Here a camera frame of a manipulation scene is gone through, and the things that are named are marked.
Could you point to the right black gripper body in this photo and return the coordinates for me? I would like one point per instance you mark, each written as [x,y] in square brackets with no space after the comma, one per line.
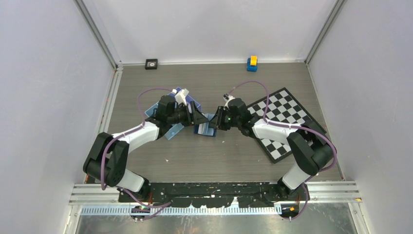
[228,120]

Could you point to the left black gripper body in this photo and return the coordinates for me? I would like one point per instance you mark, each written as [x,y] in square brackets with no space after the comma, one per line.
[182,114]

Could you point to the blue card holder wallet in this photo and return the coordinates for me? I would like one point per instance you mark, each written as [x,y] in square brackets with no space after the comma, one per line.
[204,129]

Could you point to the blue three-compartment organizer tray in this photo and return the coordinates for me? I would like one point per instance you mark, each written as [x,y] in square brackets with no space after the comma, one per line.
[176,128]

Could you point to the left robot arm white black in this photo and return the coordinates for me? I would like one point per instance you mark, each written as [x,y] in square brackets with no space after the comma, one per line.
[107,158]

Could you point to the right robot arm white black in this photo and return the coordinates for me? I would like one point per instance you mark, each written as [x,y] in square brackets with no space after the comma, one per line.
[311,148]

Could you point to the black and white checkerboard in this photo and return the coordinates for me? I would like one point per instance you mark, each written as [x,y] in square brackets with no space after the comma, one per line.
[283,107]

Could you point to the blue and yellow toy car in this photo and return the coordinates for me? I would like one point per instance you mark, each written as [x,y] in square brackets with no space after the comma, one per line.
[252,64]

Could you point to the small black square box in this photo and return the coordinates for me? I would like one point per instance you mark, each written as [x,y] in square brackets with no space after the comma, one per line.
[151,64]

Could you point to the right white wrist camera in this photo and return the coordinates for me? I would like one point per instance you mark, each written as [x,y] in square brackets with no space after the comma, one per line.
[227,98]

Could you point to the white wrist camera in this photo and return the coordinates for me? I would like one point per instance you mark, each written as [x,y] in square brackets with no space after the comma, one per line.
[180,96]
[227,98]

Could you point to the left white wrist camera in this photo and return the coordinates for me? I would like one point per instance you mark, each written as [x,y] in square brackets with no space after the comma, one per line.
[180,96]

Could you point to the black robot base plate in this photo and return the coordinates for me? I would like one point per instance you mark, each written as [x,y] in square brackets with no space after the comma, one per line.
[213,194]

